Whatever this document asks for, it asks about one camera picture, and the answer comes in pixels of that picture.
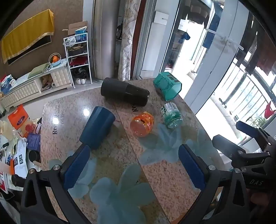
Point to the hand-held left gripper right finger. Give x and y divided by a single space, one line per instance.
192 169

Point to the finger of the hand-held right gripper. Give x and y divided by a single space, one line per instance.
226 147
248 129

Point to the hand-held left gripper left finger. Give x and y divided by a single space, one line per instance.
77 167

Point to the dark blue cup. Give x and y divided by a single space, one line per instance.
98 127

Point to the clear green patterned cup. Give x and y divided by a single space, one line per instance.
172 115

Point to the orange transparent cup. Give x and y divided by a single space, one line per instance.
142 124

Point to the teal hexagonal cup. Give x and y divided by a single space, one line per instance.
168 86

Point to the black tumbler cup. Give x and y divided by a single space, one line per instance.
125 91

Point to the green potted plant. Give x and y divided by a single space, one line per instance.
257 120

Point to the red object outside window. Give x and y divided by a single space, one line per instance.
270 109

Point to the balcony metal railing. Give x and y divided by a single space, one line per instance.
248 86

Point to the small black jar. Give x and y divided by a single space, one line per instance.
34 156

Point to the dark blue booklet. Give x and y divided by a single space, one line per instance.
33 141

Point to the white printed papers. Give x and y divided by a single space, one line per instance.
18 155

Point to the orange box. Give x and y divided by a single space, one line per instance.
19 120

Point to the pair of white shoes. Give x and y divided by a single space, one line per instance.
80 81

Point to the white tufted cabinet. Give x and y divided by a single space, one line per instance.
36 86

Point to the pair of black shoes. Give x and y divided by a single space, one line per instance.
80 73

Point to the green folded cloth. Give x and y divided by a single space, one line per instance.
40 70

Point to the hanging dark blue garment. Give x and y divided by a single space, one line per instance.
213 25

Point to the blue and white box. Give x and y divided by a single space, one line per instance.
7 83

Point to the white metal shelf rack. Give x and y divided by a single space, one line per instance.
87 58

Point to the bowl of oranges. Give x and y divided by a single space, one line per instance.
55 59

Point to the small hanging blue garment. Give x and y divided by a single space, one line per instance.
185 35

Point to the white plastic bag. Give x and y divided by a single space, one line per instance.
70 41

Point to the black television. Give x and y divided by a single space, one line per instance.
32 48

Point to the grey standing air conditioner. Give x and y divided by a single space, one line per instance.
103 41

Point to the blue tissue packet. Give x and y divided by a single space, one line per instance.
81 36

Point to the beige patterned curtain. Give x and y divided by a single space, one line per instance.
128 41

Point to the cardboard box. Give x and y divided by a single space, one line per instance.
76 27

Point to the yellow cloth with gold trim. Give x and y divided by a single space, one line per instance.
28 34

